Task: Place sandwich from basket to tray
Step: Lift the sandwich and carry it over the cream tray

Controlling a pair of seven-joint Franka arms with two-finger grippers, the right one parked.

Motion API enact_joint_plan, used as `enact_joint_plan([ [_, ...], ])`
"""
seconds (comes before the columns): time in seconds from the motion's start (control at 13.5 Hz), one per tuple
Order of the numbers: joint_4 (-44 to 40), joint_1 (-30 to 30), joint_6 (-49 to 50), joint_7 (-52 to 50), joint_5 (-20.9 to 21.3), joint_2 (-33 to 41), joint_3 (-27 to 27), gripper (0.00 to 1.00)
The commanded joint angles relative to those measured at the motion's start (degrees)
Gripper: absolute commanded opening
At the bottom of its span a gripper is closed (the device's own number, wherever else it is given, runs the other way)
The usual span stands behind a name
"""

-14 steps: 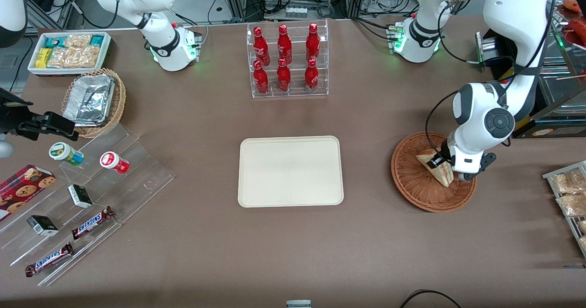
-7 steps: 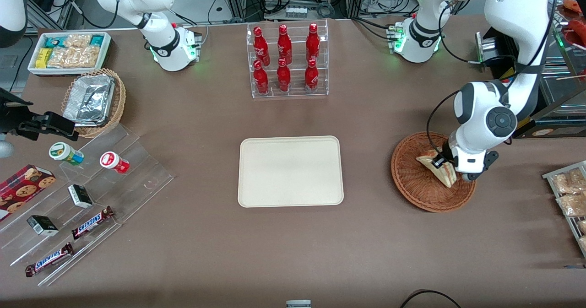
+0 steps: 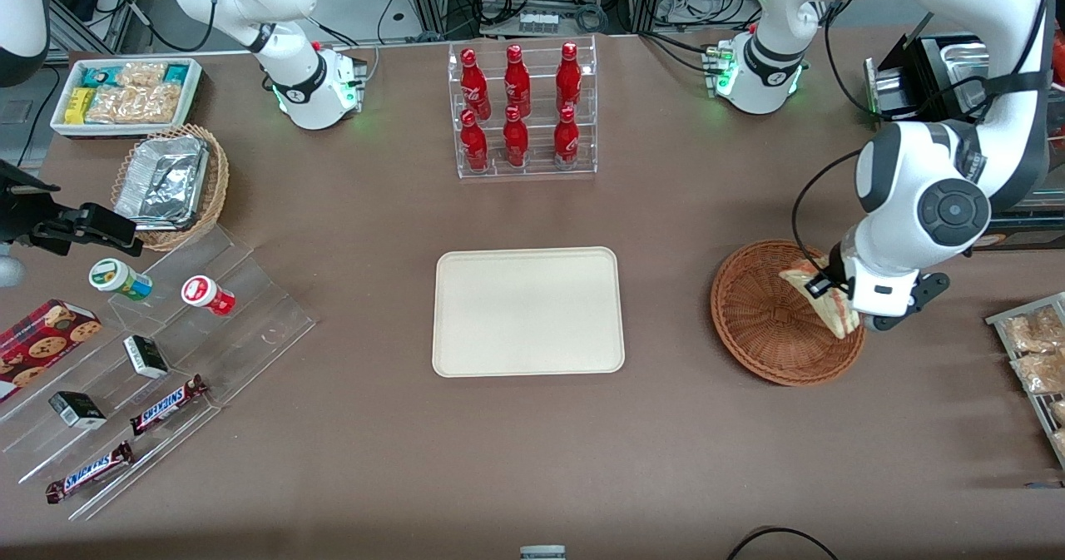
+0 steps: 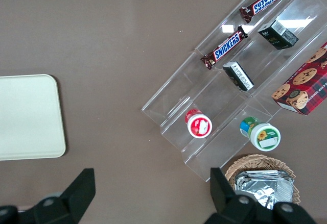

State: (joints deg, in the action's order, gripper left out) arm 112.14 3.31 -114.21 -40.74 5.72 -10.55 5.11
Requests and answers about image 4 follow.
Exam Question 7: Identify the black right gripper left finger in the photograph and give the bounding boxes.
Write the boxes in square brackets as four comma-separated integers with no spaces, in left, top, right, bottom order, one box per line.
[0,168,97,224]

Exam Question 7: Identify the green lidded jar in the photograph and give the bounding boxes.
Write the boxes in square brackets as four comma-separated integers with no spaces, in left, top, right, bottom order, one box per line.
[239,116,283,151]

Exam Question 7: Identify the red tartan cookie box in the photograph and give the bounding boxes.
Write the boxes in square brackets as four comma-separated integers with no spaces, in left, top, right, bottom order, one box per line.
[271,41,327,117]

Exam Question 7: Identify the tan oval wicker basket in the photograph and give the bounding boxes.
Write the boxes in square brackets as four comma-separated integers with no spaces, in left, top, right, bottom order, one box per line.
[224,154,300,207]

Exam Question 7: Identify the clear acrylic stepped stand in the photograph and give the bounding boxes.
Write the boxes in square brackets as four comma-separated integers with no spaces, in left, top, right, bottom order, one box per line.
[141,0,327,183]

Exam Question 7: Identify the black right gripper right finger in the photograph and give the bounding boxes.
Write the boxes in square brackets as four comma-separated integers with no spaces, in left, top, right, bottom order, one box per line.
[204,167,318,224]

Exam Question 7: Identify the cream rectangular serving tray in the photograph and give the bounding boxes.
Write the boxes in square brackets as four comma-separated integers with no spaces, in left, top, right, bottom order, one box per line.
[0,74,67,161]

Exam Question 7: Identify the small black carton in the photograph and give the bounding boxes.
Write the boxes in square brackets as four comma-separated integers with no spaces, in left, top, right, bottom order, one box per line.
[222,61,255,92]
[257,19,299,51]

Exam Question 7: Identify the red lidded jar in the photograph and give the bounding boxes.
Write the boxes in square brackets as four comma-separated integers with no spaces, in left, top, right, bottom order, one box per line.
[184,108,214,139]

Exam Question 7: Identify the silver foil packets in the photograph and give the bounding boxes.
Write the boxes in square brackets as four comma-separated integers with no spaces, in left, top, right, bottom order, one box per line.
[234,169,295,210]

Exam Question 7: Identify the snickers chocolate bar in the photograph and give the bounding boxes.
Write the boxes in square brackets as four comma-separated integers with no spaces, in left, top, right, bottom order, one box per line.
[200,25,249,71]
[239,0,294,24]

